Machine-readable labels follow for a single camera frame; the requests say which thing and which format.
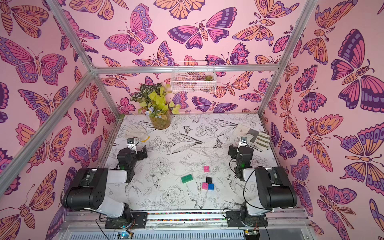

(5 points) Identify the blue lego brick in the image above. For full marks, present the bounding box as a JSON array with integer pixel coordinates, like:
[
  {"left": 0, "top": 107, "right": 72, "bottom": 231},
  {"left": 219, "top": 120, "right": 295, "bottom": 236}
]
[{"left": 208, "top": 184, "right": 215, "bottom": 191}]

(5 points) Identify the green lego brick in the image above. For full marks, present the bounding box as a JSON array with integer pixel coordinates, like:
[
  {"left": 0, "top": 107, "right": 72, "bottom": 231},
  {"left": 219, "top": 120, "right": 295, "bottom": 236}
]
[{"left": 181, "top": 174, "right": 194, "bottom": 184}]

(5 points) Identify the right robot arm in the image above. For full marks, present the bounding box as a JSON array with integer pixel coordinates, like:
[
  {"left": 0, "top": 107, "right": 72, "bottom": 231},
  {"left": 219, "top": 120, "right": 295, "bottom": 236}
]
[{"left": 228, "top": 145, "right": 298, "bottom": 218}]

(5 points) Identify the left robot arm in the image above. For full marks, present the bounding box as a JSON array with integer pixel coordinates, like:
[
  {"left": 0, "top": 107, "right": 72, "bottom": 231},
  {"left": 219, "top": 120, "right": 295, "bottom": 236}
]
[{"left": 61, "top": 146, "right": 148, "bottom": 229}]

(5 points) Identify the grey striped work glove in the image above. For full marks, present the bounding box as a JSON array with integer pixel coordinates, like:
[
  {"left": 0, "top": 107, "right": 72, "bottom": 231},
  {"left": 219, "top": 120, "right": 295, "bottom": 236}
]
[{"left": 233, "top": 124, "right": 271, "bottom": 152}]

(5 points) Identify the white work glove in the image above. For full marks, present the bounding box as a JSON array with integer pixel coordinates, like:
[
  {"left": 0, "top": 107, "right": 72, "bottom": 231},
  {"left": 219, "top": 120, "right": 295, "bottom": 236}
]
[{"left": 123, "top": 125, "right": 150, "bottom": 142}]

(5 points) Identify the potted green plant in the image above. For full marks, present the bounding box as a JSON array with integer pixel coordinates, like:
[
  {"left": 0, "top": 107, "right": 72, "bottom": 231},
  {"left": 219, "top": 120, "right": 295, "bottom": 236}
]
[{"left": 130, "top": 84, "right": 181, "bottom": 130}]

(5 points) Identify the small succulent in basket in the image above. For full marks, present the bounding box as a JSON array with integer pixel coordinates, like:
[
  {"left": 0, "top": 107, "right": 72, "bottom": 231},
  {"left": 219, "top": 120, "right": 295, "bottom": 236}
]
[{"left": 204, "top": 75, "right": 214, "bottom": 82}]

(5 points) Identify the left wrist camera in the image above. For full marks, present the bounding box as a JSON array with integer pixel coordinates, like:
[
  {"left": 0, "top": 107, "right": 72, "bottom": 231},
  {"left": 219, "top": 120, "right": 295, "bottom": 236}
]
[{"left": 127, "top": 138, "right": 135, "bottom": 145}]

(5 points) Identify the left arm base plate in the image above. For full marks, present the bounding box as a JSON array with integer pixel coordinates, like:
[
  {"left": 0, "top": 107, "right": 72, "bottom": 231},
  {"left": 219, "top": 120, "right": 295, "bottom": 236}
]
[{"left": 105, "top": 212, "right": 148, "bottom": 230}]

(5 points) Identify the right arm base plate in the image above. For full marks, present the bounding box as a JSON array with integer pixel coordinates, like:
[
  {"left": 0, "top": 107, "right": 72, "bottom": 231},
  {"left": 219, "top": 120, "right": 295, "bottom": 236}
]
[{"left": 224, "top": 211, "right": 269, "bottom": 228}]

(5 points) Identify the white wire basket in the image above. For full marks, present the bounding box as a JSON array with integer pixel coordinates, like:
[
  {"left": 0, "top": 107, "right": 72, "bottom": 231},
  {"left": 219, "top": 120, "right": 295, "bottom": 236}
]
[{"left": 168, "top": 60, "right": 217, "bottom": 94}]

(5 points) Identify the aluminium front rail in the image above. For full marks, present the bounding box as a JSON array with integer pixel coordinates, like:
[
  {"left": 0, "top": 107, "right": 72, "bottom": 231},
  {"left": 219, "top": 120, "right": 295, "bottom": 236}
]
[{"left": 64, "top": 208, "right": 310, "bottom": 232}]

